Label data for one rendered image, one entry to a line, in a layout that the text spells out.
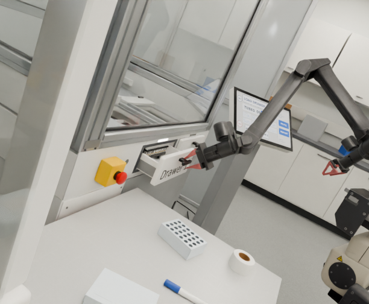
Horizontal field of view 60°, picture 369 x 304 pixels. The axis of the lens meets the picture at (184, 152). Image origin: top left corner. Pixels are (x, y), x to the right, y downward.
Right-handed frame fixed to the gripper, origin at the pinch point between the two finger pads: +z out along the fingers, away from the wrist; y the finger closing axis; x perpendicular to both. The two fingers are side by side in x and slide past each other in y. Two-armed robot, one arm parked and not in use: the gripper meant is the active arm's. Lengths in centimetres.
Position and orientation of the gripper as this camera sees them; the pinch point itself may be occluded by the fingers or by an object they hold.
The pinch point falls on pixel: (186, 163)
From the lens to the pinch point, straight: 123.7
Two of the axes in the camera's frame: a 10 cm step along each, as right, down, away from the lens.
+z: -8.5, 3.3, 4.0
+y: -3.5, -9.4, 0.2
